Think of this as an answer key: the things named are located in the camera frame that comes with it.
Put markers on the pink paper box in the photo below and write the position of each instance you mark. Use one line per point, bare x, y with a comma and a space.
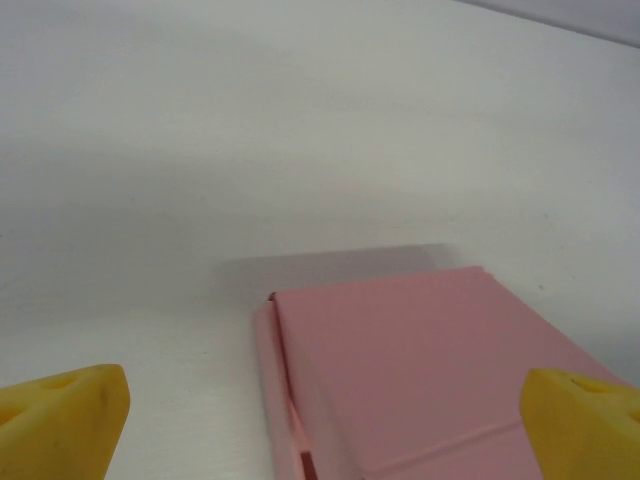
410, 370

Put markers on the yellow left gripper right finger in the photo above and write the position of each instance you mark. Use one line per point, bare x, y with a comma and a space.
580, 430

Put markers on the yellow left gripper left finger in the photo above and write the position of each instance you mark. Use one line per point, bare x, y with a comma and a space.
60, 425

